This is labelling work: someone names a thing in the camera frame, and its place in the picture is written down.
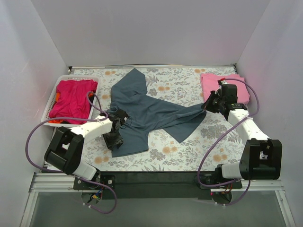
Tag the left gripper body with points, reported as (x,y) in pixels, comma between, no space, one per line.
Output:
(122,116)

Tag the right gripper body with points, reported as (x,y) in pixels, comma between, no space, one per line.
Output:
(211,103)

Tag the blue-grey t-shirt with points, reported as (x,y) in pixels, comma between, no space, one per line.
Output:
(147,114)

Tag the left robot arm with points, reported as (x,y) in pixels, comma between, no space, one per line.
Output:
(65,149)

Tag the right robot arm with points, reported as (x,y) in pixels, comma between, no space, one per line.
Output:
(261,157)

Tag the folded pink t-shirt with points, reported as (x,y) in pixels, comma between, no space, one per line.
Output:
(209,83)

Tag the floral table mat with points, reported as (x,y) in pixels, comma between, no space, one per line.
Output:
(204,147)

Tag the magenta t-shirt in basket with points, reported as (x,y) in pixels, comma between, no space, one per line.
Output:
(73,101)

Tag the orange garment in basket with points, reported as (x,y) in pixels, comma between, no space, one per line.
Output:
(56,99)

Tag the white plastic basket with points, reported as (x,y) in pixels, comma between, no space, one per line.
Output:
(51,100)

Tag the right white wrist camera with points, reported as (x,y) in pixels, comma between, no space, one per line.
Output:
(222,82)

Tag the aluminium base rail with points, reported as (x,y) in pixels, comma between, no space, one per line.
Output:
(58,200)

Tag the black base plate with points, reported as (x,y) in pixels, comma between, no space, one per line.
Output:
(156,185)

